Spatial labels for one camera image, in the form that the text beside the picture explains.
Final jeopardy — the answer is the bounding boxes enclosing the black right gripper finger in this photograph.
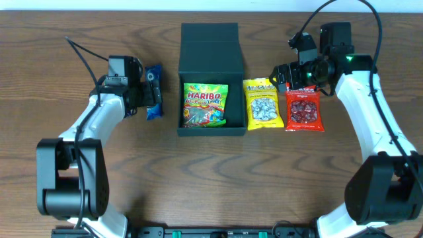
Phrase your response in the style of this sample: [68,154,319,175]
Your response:
[269,65,287,93]
[288,32,318,65]

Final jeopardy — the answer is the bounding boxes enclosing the blue Oreo cookie pack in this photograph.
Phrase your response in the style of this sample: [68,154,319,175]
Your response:
[145,64,163,121]

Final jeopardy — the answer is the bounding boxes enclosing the yellow Hacks candy bag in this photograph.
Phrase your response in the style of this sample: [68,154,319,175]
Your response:
[243,78,284,130]

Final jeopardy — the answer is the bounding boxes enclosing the red Hacks candy bag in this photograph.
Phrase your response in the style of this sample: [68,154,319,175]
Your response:
[286,86,325,132]

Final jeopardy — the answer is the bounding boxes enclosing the green Haribo gummy bag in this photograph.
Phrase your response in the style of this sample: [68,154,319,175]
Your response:
[182,83,229,128]

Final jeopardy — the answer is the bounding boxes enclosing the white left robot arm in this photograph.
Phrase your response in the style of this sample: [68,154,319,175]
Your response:
[36,73,162,237]

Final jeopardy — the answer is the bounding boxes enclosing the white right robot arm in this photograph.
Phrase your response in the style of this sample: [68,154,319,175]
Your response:
[270,30,422,237]

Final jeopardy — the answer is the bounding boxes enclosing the dark green gift box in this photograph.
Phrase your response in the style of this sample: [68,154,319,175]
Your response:
[177,22,247,137]

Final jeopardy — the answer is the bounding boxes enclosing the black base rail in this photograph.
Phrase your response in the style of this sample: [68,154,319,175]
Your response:
[50,227,391,238]

